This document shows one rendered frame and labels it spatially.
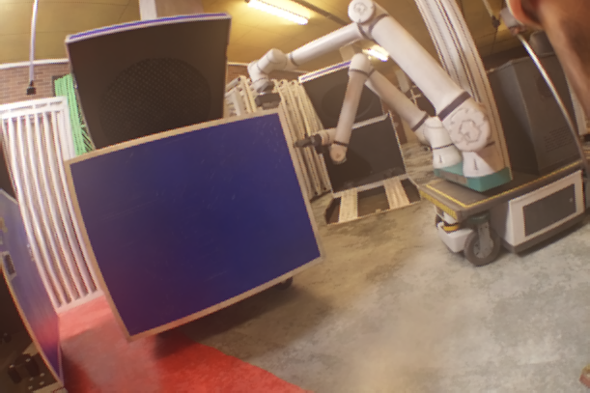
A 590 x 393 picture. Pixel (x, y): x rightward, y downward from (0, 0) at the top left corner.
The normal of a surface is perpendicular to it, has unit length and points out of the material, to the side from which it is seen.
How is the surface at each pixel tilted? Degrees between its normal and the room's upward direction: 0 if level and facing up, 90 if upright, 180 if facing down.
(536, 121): 90
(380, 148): 90
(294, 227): 90
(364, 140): 90
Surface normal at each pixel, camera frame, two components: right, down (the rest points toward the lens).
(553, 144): -0.19, 0.09
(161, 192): 0.47, -0.11
